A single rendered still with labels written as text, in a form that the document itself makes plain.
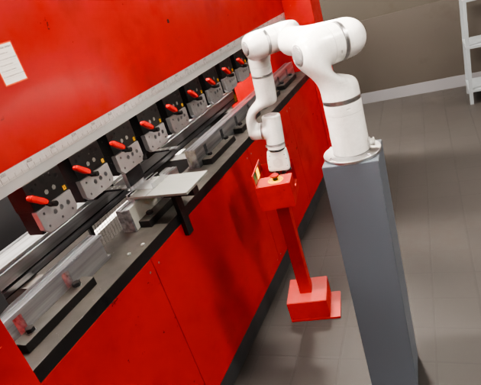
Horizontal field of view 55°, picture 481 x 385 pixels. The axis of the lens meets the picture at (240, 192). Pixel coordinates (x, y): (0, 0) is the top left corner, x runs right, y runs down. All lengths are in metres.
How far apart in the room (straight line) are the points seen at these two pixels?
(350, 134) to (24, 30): 1.04
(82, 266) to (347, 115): 0.98
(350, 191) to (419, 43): 3.94
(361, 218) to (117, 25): 1.15
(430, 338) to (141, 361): 1.26
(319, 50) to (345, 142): 0.31
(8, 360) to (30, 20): 0.98
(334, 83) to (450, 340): 1.30
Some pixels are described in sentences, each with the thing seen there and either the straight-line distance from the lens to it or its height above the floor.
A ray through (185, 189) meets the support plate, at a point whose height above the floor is 1.00.
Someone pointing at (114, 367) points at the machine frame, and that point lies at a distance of 1.60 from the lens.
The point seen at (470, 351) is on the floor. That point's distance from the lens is 2.24.
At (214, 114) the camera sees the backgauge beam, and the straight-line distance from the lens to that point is 2.99.
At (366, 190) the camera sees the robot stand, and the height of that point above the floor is 0.90.
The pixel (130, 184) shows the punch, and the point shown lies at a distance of 1.84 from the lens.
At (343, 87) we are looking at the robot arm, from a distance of 1.46.
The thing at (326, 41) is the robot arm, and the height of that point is 1.38.
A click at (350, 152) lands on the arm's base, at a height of 1.03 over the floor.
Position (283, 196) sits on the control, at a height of 0.72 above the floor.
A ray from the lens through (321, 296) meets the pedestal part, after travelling 2.40.
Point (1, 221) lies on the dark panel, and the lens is 2.08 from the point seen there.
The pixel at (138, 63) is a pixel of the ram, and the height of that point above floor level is 1.43.
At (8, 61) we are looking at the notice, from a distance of 1.52.
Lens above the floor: 1.60
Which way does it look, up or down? 23 degrees down
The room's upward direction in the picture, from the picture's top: 18 degrees counter-clockwise
